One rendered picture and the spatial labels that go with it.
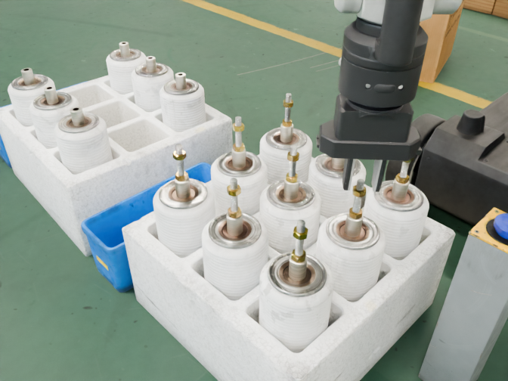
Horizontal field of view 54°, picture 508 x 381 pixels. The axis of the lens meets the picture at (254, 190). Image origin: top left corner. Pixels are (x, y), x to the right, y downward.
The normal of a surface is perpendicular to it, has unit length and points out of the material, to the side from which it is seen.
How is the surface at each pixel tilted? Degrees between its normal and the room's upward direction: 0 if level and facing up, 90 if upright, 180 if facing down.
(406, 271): 0
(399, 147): 90
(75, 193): 90
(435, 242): 0
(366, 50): 90
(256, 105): 0
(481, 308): 90
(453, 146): 46
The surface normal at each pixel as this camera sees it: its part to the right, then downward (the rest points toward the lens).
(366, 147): -0.07, 0.60
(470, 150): -0.51, -0.26
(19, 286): 0.00, -0.79
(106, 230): 0.69, 0.41
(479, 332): -0.72, 0.42
